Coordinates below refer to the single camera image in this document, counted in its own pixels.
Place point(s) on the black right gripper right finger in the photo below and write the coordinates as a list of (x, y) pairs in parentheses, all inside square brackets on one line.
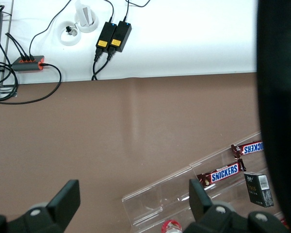
[(198, 199)]

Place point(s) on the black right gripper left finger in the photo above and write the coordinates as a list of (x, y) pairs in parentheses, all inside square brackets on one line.
[(63, 196)]

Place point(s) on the Snickers chocolate bar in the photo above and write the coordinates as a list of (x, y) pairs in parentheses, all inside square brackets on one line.
[(252, 148), (224, 171)]

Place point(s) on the clear acrylic display rack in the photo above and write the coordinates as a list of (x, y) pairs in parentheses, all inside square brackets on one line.
[(160, 194)]

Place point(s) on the red white bottle top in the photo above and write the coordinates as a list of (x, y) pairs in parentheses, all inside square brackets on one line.
[(171, 227)]

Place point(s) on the small black box with barcode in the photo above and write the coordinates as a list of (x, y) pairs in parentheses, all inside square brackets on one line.
[(255, 191)]

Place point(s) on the brown table mat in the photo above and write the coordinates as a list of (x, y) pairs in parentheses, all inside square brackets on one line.
[(87, 133)]

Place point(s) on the red snack package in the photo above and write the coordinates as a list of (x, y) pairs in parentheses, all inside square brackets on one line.
[(283, 220)]

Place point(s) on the grey orange USB hub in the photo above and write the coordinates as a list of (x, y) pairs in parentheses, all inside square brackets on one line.
[(26, 65)]

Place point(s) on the small black clip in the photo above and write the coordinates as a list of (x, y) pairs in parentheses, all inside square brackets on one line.
[(69, 29)]

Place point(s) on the black power adapter yellow label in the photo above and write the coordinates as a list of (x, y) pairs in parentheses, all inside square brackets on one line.
[(121, 34), (106, 32)]

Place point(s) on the white folded paper piece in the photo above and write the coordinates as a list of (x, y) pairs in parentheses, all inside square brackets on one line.
[(83, 13)]

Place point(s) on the silver metal bracket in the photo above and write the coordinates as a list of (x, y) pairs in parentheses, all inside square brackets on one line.
[(1, 92)]

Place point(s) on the silver aluminium rail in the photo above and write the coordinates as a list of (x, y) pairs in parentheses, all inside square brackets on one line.
[(11, 9)]

